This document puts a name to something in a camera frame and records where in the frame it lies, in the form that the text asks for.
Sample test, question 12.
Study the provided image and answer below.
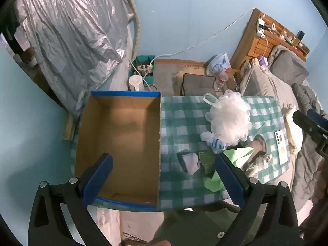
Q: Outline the thick beige rope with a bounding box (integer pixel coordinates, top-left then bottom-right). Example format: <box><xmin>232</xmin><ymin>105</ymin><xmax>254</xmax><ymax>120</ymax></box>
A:
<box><xmin>120</xmin><ymin>0</ymin><xmax>142</xmax><ymax>58</ymax></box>

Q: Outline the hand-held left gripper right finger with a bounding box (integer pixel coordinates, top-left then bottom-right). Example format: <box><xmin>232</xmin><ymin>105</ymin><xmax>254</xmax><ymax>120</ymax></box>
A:
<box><xmin>215</xmin><ymin>154</ymin><xmax>300</xmax><ymax>246</ymax></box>

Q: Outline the wooden headboard shelf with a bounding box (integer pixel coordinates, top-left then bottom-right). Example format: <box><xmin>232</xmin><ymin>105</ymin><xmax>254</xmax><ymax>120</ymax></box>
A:
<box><xmin>230</xmin><ymin>8</ymin><xmax>310</xmax><ymax>79</ymax></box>

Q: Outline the white plastic bag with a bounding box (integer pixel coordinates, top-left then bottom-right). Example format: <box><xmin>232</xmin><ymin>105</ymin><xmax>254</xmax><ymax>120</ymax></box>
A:
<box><xmin>206</xmin><ymin>53</ymin><xmax>231</xmax><ymax>75</ymax></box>

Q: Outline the cream plush pillow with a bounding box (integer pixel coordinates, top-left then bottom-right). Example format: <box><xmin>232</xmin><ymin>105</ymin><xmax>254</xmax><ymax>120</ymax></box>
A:
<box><xmin>285</xmin><ymin>105</ymin><xmax>304</xmax><ymax>155</ymax></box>

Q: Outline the white blue striped sock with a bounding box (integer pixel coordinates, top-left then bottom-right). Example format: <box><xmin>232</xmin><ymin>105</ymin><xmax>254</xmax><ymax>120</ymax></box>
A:
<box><xmin>200</xmin><ymin>131</ymin><xmax>227</xmax><ymax>155</ymax></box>

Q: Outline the wooden plank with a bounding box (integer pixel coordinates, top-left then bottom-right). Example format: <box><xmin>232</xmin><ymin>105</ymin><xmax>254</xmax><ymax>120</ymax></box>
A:
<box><xmin>63</xmin><ymin>113</ymin><xmax>75</xmax><ymax>141</ymax></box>

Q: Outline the silver plastic cover sheet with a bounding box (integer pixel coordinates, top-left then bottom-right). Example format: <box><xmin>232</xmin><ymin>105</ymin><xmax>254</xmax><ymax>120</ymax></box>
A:
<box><xmin>14</xmin><ymin>0</ymin><xmax>132</xmax><ymax>114</ymax></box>

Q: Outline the green glitter scrub sponge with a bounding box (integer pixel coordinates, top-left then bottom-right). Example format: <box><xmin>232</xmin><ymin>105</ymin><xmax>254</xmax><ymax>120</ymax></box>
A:
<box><xmin>198</xmin><ymin>150</ymin><xmax>217</xmax><ymax>178</ymax></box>

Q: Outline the white smartphone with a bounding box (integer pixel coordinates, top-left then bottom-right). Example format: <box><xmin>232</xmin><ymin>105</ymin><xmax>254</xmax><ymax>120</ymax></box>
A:
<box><xmin>274</xmin><ymin>130</ymin><xmax>290</xmax><ymax>165</ymax></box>

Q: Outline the green checkered tablecloth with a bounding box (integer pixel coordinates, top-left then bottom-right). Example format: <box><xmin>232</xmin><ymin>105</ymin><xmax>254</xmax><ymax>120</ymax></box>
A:
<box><xmin>70</xmin><ymin>95</ymin><xmax>292</xmax><ymax>212</ymax></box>

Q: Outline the blue-edged cardboard box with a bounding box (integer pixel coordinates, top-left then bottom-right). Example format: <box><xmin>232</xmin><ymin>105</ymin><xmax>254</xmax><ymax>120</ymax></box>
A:
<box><xmin>74</xmin><ymin>91</ymin><xmax>162</xmax><ymax>208</ymax></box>

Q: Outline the white round fan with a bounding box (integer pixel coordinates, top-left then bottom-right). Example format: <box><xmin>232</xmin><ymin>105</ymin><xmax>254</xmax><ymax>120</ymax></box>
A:
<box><xmin>129</xmin><ymin>74</ymin><xmax>144</xmax><ymax>92</ymax></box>

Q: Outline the white power strip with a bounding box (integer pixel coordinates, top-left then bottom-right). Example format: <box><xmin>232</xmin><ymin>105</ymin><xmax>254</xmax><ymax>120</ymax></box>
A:
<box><xmin>137</xmin><ymin>64</ymin><xmax>154</xmax><ymax>74</ymax></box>

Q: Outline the teal plastic crate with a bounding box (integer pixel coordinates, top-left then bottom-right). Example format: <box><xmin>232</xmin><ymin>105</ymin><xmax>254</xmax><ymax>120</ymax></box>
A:
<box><xmin>128</xmin><ymin>55</ymin><xmax>156</xmax><ymax>85</ymax></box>

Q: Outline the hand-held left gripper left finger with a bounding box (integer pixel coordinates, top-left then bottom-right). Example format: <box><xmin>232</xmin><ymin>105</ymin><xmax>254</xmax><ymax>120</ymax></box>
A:
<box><xmin>28</xmin><ymin>153</ymin><xmax>114</xmax><ymax>246</ymax></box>

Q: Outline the purple small item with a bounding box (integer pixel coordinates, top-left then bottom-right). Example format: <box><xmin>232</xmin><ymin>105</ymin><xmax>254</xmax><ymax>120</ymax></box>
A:
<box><xmin>257</xmin><ymin>55</ymin><xmax>269</xmax><ymax>69</ymax></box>

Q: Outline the white charger block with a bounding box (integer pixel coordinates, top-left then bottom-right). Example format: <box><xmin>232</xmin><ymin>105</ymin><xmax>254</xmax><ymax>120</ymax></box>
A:
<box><xmin>257</xmin><ymin>19</ymin><xmax>266</xmax><ymax>37</ymax></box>

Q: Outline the light green microfiber cloth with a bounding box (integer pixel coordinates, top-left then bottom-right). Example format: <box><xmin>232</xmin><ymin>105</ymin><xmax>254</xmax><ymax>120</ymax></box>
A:
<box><xmin>204</xmin><ymin>147</ymin><xmax>255</xmax><ymax>192</ymax></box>

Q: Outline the grey bedding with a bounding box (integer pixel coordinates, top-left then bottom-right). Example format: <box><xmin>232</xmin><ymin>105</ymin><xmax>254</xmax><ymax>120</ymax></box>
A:
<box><xmin>241</xmin><ymin>65</ymin><xmax>328</xmax><ymax>211</ymax></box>

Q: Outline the clear plastic bottle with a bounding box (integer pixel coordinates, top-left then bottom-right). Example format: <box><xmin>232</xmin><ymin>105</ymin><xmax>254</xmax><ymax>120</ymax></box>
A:
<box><xmin>213</xmin><ymin>69</ymin><xmax>229</xmax><ymax>92</ymax></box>

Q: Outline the grey pillow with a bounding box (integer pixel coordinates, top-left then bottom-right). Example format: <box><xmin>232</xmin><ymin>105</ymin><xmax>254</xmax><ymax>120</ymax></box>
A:
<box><xmin>267</xmin><ymin>44</ymin><xmax>310</xmax><ymax>85</ymax></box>

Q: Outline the dark grey cushion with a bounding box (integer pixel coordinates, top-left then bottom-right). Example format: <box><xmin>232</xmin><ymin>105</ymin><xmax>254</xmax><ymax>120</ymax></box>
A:
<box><xmin>181</xmin><ymin>73</ymin><xmax>216</xmax><ymax>97</ymax></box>

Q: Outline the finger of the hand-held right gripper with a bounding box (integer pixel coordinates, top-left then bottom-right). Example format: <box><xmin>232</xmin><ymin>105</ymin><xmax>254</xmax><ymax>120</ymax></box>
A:
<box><xmin>292</xmin><ymin>109</ymin><xmax>328</xmax><ymax>157</ymax></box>
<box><xmin>307</xmin><ymin>108</ymin><xmax>328</xmax><ymax>131</ymax></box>

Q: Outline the white wall cable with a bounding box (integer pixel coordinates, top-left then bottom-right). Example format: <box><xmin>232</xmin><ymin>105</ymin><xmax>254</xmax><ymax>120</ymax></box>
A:
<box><xmin>150</xmin><ymin>7</ymin><xmax>257</xmax><ymax>60</ymax></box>

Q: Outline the white mesh bath loofah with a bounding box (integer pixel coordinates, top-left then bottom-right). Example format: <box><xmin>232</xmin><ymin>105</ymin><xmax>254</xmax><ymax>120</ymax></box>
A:
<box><xmin>203</xmin><ymin>90</ymin><xmax>253</xmax><ymax>147</ymax></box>

